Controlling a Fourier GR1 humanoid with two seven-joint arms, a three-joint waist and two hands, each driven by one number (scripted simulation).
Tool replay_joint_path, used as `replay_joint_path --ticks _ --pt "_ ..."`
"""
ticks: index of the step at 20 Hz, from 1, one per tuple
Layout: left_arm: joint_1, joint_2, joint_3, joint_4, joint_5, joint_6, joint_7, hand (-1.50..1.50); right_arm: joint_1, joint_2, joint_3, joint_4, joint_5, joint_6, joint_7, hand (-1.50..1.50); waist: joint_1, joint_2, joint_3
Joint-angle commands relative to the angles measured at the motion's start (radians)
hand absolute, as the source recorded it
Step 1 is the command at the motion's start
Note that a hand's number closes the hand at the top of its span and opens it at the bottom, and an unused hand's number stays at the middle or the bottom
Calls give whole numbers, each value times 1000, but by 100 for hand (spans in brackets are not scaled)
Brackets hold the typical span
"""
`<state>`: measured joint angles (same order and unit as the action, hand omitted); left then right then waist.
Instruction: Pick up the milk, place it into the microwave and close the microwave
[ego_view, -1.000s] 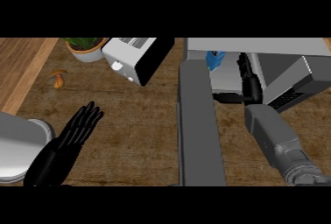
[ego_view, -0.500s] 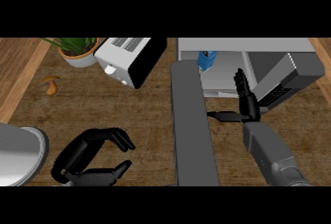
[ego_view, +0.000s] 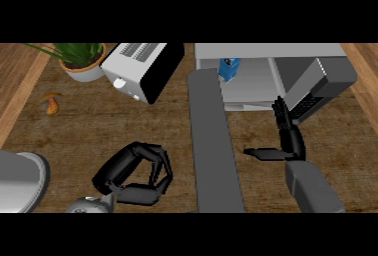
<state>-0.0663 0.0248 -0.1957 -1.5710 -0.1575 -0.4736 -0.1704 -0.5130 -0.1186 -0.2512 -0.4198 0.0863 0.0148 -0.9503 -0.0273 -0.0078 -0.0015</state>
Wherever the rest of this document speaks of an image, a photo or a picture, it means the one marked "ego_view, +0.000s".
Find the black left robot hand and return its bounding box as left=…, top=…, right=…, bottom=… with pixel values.
left=92, top=141, right=174, bottom=206

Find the grey microwave door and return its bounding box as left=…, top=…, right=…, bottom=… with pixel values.
left=185, top=68, right=247, bottom=214

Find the potted green plant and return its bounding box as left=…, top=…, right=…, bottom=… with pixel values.
left=22, top=43, right=109, bottom=83

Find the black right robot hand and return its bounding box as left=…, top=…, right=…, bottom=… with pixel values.
left=242, top=95, right=307, bottom=162

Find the blue milk carton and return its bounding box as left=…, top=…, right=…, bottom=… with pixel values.
left=217, top=57, right=242, bottom=84

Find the brown mushroom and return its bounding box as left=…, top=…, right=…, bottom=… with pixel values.
left=39, top=92, right=65, bottom=116

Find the grey round appliance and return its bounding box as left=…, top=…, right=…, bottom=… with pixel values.
left=0, top=149, right=52, bottom=214

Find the white toaster oven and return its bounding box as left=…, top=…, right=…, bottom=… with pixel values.
left=99, top=43, right=186, bottom=106

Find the grey microwave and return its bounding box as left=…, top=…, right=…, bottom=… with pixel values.
left=194, top=43, right=359, bottom=126

